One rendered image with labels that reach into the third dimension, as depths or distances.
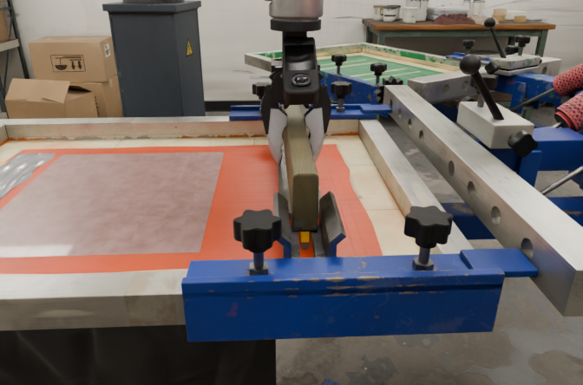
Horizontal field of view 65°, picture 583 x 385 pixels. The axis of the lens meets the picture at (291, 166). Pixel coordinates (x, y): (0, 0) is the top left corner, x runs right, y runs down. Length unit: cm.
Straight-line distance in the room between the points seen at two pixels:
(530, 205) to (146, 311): 41
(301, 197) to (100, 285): 23
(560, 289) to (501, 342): 152
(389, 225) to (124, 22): 85
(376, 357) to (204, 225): 126
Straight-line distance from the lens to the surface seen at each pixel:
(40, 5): 490
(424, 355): 185
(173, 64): 120
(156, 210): 69
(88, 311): 49
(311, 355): 179
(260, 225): 41
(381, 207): 68
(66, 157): 94
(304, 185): 52
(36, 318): 52
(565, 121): 87
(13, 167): 92
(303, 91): 58
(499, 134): 70
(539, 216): 53
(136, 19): 122
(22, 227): 71
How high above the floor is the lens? 127
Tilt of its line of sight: 23 degrees down
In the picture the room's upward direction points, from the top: straight up
